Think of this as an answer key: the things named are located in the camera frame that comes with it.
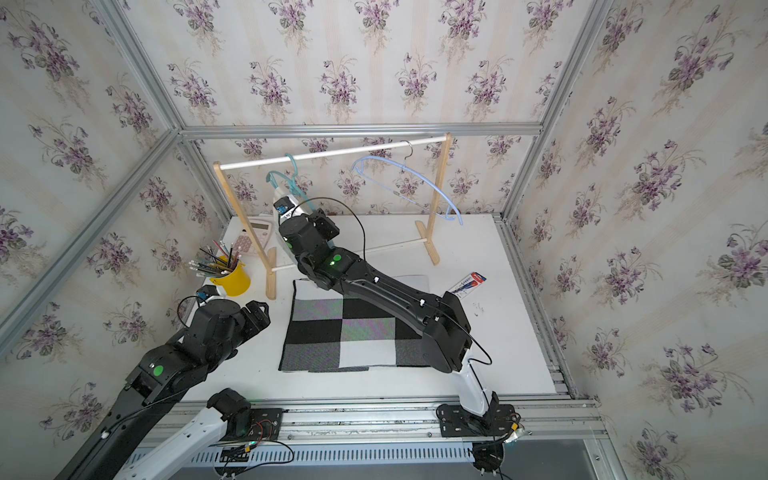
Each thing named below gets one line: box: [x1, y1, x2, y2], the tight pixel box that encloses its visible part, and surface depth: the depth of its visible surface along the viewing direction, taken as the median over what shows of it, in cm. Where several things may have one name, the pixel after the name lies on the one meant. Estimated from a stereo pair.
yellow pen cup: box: [188, 240, 251, 297], surface depth 95 cm
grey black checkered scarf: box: [279, 279, 433, 371], surface depth 88 cm
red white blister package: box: [448, 271, 487, 299], surface depth 101 cm
